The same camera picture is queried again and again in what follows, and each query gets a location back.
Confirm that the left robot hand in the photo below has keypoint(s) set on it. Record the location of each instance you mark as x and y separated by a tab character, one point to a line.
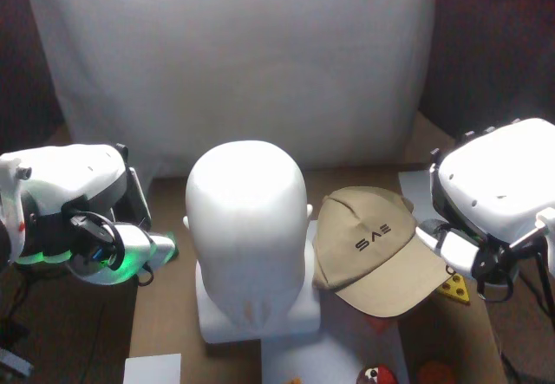
78	171

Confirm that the small white paper sheet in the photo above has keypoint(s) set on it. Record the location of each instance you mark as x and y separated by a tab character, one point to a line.
412	182
152	369

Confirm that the yellow triangle block with holes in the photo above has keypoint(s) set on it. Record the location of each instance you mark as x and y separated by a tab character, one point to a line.
455	290

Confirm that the white foam mannequin head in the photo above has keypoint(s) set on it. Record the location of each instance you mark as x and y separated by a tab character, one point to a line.
247	210

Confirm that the red brown bird toy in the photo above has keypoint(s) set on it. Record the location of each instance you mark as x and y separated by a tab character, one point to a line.
376	376

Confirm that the white backdrop sheet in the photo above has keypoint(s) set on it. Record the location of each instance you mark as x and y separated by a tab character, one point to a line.
238	54

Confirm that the large white paper sheet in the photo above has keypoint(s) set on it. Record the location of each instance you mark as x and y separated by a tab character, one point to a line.
321	358

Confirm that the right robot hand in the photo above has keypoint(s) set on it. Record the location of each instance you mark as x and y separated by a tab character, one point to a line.
498	171

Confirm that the orange hexagon block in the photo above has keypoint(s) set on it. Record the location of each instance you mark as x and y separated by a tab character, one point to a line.
435	374

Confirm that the beige baseball cap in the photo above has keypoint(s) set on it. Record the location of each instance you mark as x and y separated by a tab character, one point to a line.
368	254

